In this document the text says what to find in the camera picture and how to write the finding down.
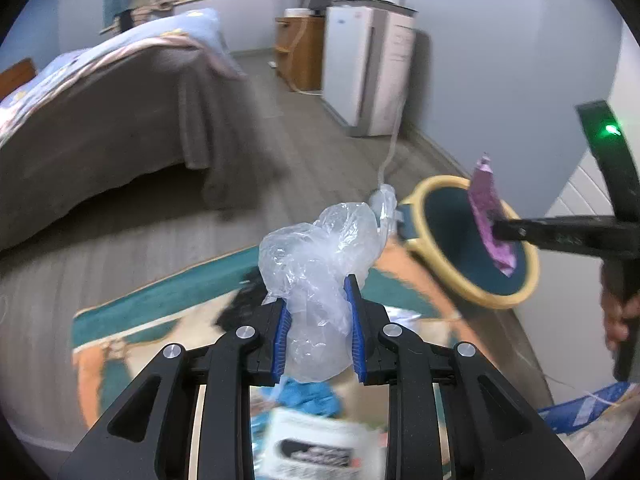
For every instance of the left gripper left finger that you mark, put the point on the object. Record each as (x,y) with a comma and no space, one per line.
(146,433)

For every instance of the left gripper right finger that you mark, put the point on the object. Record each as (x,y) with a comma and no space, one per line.
(492,431)

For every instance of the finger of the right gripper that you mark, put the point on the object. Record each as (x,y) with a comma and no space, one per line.
(603,237)

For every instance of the purple foil wrapper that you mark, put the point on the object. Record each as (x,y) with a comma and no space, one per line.
(487,209)

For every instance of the clear plastic bag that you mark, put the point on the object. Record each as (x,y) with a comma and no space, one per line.
(306,266)

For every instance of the yellow teal trash bin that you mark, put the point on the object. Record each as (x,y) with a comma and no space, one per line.
(438,225)

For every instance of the person right hand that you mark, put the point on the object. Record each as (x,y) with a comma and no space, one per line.
(616,317)

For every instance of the blue packaging on floor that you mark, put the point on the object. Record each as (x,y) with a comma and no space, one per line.
(570,416)

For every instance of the teal orange patterned rug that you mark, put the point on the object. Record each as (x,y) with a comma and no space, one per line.
(112,342)

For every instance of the white printed box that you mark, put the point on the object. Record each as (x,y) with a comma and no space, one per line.
(301,446)

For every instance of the blue crumpled wrapper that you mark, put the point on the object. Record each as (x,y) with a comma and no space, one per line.
(311,398)

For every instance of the white air purifier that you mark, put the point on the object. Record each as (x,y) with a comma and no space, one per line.
(367,53)

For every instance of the bed with grey cover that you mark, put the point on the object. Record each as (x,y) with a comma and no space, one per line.
(165,93)

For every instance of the wooden nightstand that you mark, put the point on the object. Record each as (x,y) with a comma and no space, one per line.
(298,52)

